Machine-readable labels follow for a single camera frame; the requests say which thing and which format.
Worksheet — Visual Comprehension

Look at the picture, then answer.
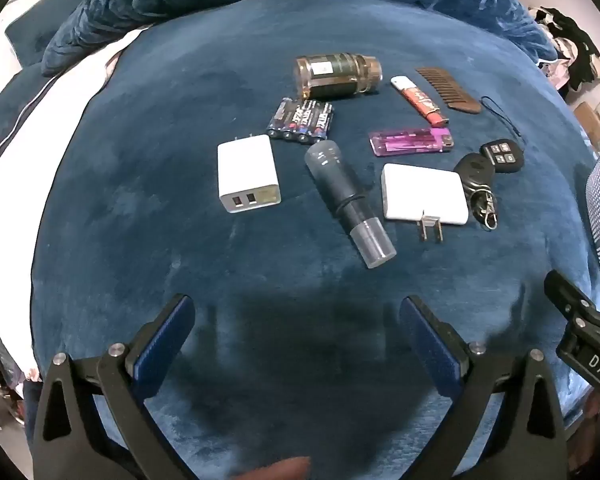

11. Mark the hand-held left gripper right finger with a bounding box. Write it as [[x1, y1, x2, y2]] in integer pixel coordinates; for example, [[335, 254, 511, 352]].
[[399, 296, 568, 480]]

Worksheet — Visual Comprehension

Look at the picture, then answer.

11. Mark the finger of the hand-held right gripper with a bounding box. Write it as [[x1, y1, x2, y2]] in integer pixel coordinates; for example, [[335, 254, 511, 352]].
[[544, 270, 600, 343]]

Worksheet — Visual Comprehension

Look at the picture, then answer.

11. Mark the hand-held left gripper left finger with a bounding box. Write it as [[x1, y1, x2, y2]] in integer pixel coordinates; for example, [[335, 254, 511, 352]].
[[32, 293, 197, 480]]

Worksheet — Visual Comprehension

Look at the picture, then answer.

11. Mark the black battery pack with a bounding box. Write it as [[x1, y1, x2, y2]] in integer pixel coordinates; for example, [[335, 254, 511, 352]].
[[266, 97, 337, 145]]

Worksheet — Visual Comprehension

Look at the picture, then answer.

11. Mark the clear capsule bottle dark label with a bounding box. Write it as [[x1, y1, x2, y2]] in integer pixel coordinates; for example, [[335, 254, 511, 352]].
[[295, 52, 383, 101]]

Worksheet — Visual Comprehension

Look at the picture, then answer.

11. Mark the person's left hand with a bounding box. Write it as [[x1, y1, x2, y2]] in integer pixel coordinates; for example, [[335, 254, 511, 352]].
[[230, 456, 312, 480]]

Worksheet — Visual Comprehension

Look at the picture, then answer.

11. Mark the blue plush blanket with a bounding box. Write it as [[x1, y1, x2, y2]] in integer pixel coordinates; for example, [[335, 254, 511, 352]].
[[30, 7, 600, 480]]

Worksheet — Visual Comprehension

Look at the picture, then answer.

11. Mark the white plug adapter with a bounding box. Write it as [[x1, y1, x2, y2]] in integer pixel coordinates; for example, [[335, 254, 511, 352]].
[[381, 162, 469, 243]]

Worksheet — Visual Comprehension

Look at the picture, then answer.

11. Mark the black four-button remote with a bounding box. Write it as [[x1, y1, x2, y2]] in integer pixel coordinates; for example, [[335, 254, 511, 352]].
[[479, 137, 524, 174]]

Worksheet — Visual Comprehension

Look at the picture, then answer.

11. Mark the black car key with clip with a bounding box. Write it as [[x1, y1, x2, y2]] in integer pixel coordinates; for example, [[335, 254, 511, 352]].
[[452, 153, 500, 232]]

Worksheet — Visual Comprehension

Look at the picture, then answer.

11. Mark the white bed sheet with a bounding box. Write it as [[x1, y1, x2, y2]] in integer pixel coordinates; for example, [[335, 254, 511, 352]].
[[0, 27, 148, 381]]

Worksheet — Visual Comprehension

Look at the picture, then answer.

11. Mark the white USB charger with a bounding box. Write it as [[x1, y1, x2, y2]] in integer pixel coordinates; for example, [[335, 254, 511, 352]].
[[217, 133, 282, 215]]

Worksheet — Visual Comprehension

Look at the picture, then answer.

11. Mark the grey translucent bottle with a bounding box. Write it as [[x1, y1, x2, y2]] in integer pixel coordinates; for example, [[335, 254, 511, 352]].
[[304, 141, 398, 269]]

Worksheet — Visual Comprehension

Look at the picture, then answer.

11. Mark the purple lighter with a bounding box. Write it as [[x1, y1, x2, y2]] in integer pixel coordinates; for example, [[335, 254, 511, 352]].
[[368, 127, 456, 157]]

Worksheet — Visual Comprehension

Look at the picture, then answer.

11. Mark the brown wooden comb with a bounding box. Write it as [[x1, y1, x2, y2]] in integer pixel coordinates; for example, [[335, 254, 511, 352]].
[[415, 66, 482, 113]]

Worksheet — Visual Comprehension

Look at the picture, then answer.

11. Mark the red lighter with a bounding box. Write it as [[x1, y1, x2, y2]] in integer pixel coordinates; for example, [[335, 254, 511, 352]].
[[391, 75, 450, 127]]

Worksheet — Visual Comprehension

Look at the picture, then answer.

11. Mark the pile of clothes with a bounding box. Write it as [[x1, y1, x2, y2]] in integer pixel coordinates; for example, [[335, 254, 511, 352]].
[[527, 6, 600, 93]]

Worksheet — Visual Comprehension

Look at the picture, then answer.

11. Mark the black lanyard strap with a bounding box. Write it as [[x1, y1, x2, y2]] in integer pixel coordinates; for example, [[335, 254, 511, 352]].
[[481, 96, 527, 141]]

